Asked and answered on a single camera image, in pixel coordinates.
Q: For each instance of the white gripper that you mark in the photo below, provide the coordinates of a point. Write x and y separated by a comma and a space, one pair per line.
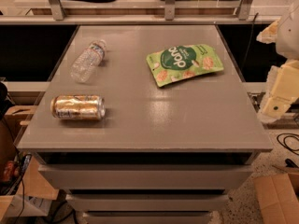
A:
289, 34

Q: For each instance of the orange soda can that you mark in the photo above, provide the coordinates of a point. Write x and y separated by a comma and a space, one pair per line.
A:
78, 107

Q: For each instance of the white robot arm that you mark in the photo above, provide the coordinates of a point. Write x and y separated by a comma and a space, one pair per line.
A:
284, 33

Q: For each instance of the cardboard box right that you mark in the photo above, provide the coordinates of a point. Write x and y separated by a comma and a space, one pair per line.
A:
278, 196

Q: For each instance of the cardboard box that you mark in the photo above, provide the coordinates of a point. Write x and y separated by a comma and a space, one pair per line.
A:
34, 194
278, 196

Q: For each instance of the green snack pouch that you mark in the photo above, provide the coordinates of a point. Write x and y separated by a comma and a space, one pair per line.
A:
183, 62

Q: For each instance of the grey drawer cabinet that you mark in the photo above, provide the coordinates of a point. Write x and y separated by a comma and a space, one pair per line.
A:
159, 155

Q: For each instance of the clear plastic water bottle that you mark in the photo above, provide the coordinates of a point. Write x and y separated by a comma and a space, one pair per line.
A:
89, 59

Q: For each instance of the cardboard box left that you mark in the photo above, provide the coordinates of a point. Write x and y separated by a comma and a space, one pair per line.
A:
34, 194

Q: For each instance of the metal shelf frame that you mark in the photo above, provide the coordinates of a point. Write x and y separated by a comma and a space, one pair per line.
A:
138, 12

